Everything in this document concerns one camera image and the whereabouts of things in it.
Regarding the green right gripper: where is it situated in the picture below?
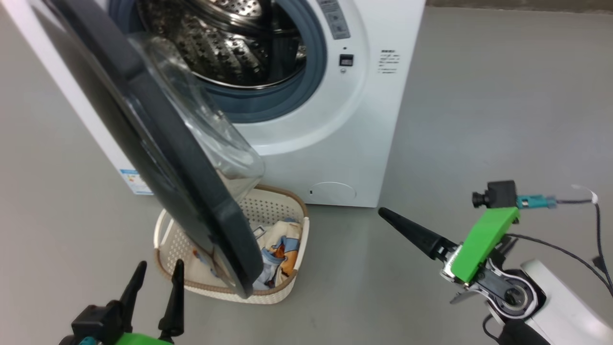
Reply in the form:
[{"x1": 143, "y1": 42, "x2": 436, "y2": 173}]
[{"x1": 378, "y1": 206, "x2": 521, "y2": 290}]

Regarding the grey-blue rubber door gasket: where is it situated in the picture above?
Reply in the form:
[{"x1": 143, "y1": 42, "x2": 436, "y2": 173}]
[{"x1": 108, "y1": 0, "x2": 328, "y2": 125}]

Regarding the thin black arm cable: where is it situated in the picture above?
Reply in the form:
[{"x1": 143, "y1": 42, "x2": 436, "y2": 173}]
[{"x1": 505, "y1": 233, "x2": 613, "y2": 290}]

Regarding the blue white energy label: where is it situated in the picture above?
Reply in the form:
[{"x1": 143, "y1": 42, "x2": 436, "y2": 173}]
[{"x1": 119, "y1": 168, "x2": 154, "y2": 196}]

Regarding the blue cartoon print garment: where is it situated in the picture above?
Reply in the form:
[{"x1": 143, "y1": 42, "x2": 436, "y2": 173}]
[{"x1": 252, "y1": 218, "x2": 304, "y2": 291}]

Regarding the dark round glass washer door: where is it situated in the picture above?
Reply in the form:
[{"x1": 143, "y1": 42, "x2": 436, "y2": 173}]
[{"x1": 43, "y1": 0, "x2": 265, "y2": 299}]

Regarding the white front-load washing machine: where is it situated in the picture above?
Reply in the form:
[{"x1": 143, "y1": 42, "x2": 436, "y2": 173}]
[{"x1": 0, "y1": 0, "x2": 426, "y2": 208}]

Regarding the camera cable with teal plug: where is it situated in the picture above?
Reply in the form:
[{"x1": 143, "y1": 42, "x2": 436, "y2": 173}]
[{"x1": 516, "y1": 184, "x2": 613, "y2": 298}]

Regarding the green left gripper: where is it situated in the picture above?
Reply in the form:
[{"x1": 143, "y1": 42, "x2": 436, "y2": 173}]
[{"x1": 114, "y1": 259, "x2": 185, "y2": 345}]

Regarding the grey instruction label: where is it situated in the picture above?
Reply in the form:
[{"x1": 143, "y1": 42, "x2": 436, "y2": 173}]
[{"x1": 316, "y1": 0, "x2": 352, "y2": 40}]

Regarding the black text warning sticker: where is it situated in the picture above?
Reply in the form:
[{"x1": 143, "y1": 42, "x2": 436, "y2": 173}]
[{"x1": 378, "y1": 48, "x2": 401, "y2": 75}]

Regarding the perforated steel washer drum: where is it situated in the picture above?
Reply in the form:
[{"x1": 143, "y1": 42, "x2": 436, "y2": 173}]
[{"x1": 136, "y1": 0, "x2": 307, "y2": 90}]

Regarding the round white filter cover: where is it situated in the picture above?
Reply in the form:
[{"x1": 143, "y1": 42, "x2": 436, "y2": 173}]
[{"x1": 309, "y1": 181, "x2": 357, "y2": 205}]

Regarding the cream perforated laundry basket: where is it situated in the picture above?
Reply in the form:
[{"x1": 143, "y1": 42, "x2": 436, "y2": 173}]
[{"x1": 153, "y1": 184, "x2": 310, "y2": 305}]

